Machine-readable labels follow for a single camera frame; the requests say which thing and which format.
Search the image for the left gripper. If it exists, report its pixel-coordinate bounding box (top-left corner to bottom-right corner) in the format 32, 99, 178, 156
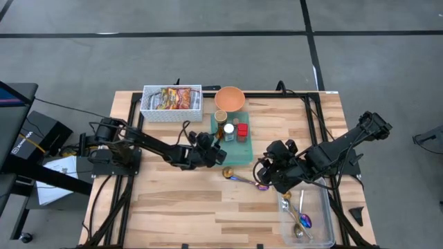
185, 147, 228, 170

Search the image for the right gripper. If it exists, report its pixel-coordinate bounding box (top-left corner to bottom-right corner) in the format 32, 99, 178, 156
257, 155, 314, 194

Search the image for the gold metal spoon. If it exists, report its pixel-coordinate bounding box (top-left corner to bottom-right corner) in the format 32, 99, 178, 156
282, 191, 302, 217

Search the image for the white label seasoning shaker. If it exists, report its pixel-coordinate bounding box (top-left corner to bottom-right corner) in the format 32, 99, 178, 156
223, 123, 235, 142

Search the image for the red spice box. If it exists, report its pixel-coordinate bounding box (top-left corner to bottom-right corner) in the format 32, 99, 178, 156
236, 122, 249, 144

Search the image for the rainbow spoon blue handle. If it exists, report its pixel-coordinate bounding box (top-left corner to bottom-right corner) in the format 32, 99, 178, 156
289, 203, 313, 229

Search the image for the clear plastic container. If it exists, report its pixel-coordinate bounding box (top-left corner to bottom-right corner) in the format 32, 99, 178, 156
276, 176, 336, 249

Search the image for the red Maruchan ramen packet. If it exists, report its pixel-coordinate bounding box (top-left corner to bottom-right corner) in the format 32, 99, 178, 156
168, 87, 192, 110

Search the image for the white and red ramen packet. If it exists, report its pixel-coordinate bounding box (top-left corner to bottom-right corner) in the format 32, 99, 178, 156
148, 90, 163, 111

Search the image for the blue white food packet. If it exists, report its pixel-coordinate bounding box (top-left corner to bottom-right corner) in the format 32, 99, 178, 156
190, 90, 202, 111

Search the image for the rainbow bowl spoon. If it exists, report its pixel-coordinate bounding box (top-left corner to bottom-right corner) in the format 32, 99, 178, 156
238, 178, 270, 192

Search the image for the teal translucent plastic tray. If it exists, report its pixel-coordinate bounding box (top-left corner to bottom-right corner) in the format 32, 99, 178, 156
210, 111, 255, 167

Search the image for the orange bowl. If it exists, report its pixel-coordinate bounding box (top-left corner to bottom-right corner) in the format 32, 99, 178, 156
214, 86, 247, 113

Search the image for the white perforated plastic basket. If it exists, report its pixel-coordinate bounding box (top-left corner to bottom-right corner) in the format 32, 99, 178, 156
139, 84, 204, 123

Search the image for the black desk leg stand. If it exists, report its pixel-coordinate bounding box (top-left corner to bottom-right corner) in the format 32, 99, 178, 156
0, 162, 93, 241

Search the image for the white paper sheet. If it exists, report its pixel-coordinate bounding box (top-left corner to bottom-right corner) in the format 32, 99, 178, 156
35, 154, 80, 206

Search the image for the black equipment box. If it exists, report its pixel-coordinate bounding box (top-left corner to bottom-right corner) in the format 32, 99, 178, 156
10, 110, 74, 162

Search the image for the black desk with monitor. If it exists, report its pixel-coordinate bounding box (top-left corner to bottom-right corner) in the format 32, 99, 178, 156
0, 81, 39, 174

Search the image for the gold bowl purple handle spoon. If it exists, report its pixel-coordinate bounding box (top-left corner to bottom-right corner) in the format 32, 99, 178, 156
221, 167, 260, 187

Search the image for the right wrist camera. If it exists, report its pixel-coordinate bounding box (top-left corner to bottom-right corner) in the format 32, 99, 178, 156
265, 139, 299, 160

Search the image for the black aluminium table frame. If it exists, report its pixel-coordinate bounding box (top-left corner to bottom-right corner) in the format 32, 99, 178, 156
81, 84, 380, 249

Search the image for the black triangular bracket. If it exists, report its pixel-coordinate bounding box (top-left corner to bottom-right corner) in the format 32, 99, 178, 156
348, 205, 365, 228

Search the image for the black table cable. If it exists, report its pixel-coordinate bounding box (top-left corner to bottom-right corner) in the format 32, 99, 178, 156
275, 80, 335, 141

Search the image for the black floor cable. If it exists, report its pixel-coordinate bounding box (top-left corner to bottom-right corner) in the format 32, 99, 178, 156
33, 98, 110, 120

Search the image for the yellow cable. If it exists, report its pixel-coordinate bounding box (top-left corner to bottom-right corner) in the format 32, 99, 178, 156
19, 133, 48, 154

